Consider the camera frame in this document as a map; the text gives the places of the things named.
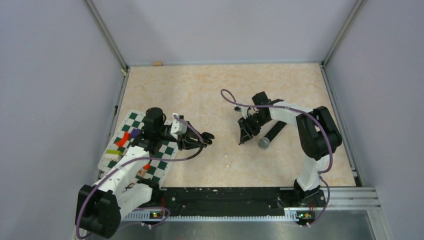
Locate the black earbud charging case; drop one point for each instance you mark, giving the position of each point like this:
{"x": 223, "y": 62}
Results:
{"x": 207, "y": 138}

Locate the aluminium front rail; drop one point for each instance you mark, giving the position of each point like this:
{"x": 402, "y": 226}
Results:
{"x": 343, "y": 200}

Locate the tan wooden cube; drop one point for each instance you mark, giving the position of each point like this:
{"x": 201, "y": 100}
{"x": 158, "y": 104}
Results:
{"x": 142, "y": 172}

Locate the green wooden block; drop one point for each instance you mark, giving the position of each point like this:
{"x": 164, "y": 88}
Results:
{"x": 113, "y": 152}

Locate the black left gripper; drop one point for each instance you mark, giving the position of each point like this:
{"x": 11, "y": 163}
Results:
{"x": 187, "y": 141}

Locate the purple wooden block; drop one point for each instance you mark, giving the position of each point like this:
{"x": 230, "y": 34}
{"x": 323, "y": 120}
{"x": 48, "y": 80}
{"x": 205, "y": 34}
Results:
{"x": 134, "y": 133}

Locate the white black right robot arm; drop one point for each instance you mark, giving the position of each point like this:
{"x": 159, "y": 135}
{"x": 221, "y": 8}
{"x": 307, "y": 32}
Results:
{"x": 318, "y": 135}

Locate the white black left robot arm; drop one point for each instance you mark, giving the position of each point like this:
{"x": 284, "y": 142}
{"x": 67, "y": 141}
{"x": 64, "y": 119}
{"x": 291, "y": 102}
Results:
{"x": 126, "y": 172}

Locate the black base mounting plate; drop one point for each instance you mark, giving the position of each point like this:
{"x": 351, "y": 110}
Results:
{"x": 233, "y": 201}

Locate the red arch block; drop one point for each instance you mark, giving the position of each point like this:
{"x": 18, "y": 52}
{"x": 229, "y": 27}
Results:
{"x": 122, "y": 141}

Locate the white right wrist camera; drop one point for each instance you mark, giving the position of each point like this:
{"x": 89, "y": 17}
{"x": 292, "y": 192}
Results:
{"x": 245, "y": 111}

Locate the green white chessboard mat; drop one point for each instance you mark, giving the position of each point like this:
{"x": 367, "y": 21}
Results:
{"x": 159, "y": 169}

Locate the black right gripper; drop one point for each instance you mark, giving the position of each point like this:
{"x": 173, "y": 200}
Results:
{"x": 245, "y": 124}

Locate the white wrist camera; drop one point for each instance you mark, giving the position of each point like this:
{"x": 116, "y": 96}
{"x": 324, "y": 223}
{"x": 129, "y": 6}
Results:
{"x": 178, "y": 126}
{"x": 245, "y": 111}

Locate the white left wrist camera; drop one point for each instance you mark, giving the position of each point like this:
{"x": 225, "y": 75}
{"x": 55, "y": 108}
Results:
{"x": 178, "y": 126}

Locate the wooden block in corner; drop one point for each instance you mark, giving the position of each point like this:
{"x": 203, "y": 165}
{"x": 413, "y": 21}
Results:
{"x": 157, "y": 64}

